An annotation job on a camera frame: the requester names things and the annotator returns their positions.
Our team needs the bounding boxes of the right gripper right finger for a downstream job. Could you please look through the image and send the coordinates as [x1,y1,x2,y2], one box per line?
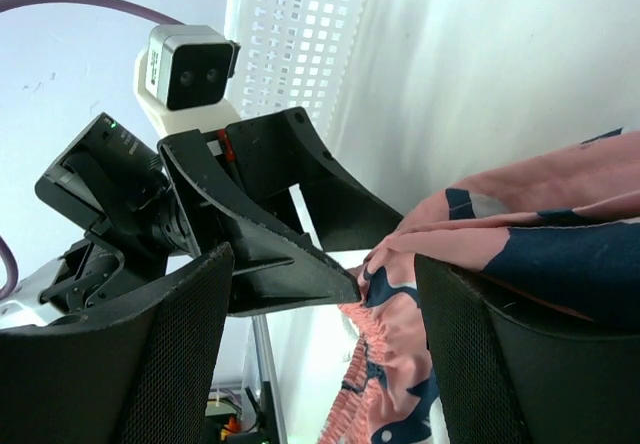
[414,255,639,443]

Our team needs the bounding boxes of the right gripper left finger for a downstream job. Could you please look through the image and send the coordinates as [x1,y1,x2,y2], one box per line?
[1,244,233,443]

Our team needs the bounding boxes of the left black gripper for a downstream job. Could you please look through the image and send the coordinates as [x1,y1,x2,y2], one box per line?
[157,107,402,317]

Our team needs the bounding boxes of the pink star patterned shorts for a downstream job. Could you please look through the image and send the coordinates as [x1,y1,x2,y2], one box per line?
[320,128,639,443]

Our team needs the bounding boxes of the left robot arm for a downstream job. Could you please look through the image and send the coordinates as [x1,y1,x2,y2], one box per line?
[1,107,401,328]

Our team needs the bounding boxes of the white plastic basket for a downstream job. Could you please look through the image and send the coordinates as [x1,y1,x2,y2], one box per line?
[224,0,366,137]

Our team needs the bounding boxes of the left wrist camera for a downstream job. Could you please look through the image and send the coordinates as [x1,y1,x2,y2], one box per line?
[133,24,240,138]

